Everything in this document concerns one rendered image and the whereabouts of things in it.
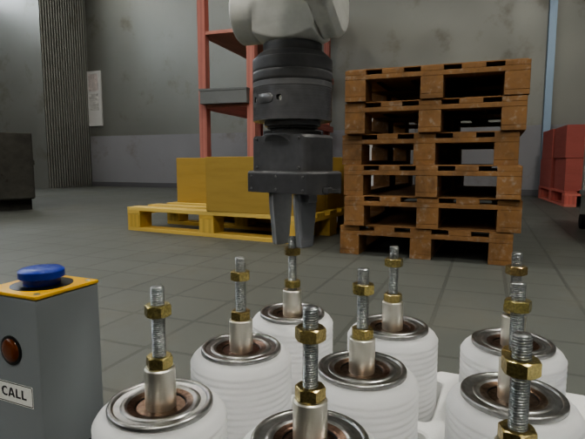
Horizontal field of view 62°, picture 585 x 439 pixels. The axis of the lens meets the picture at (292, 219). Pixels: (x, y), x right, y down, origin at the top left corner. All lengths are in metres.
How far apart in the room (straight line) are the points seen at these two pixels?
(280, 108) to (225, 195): 2.25
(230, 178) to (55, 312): 2.29
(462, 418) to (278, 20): 0.41
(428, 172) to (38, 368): 1.88
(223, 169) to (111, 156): 6.69
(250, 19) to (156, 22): 8.44
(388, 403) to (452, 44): 6.84
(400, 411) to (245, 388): 0.13
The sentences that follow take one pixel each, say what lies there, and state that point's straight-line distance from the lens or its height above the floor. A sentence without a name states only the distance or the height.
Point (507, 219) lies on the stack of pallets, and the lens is 2.19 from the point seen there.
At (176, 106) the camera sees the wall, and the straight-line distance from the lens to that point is 8.54.
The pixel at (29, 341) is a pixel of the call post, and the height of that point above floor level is 0.27.
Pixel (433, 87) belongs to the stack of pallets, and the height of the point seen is 0.74.
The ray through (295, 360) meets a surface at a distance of 0.55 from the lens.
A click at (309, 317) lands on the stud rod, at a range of 0.30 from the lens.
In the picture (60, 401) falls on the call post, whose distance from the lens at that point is 0.52.
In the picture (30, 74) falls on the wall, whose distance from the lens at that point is 9.32.
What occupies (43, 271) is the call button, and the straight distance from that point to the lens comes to 0.50.
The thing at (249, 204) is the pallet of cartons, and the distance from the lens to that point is 2.67.
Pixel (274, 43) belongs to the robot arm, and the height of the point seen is 0.55.
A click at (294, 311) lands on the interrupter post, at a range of 0.57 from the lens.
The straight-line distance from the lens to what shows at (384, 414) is 0.41.
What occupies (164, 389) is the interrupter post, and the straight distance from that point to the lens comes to 0.38.
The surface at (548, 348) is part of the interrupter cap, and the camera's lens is 0.53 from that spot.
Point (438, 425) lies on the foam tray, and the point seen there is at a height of 0.18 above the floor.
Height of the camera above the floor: 0.43
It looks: 7 degrees down
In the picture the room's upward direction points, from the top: straight up
